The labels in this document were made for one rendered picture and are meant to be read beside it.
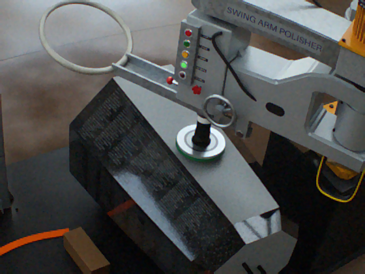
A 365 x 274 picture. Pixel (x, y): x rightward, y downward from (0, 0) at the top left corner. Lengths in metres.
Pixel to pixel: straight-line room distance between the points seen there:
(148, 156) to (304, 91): 0.91
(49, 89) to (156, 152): 1.80
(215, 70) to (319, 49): 0.49
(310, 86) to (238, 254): 0.78
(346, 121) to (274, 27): 0.45
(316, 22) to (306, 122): 0.42
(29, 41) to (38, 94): 0.73
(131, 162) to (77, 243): 0.62
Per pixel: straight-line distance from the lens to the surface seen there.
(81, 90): 4.74
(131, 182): 3.13
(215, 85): 2.70
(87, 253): 3.49
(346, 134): 2.57
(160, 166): 3.07
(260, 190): 2.95
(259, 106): 2.66
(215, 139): 3.06
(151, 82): 2.94
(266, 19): 2.45
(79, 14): 5.65
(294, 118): 2.62
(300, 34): 2.41
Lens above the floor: 2.84
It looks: 40 degrees down
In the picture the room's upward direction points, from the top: 8 degrees clockwise
